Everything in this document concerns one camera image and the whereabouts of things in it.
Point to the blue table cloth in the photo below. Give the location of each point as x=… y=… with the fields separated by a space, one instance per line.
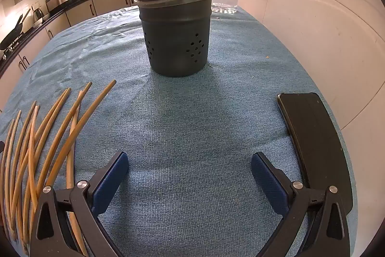
x=186 y=124

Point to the dark grey perforated utensil holder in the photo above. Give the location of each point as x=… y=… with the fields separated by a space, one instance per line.
x=177 y=40

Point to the pile of wooden chopsticks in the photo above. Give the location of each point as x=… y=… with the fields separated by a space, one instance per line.
x=31 y=142

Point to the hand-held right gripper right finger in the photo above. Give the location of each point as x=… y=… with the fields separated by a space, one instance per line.
x=267 y=181

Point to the black smartphone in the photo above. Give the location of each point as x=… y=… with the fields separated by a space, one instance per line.
x=318 y=142

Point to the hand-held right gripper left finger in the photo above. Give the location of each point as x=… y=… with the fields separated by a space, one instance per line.
x=111 y=181

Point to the black kitchen counter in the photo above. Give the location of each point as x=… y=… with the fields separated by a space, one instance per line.
x=60 y=11

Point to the black wok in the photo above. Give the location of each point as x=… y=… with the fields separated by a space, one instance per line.
x=13 y=32

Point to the steel electric kettle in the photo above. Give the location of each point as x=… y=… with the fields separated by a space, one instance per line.
x=37 y=13

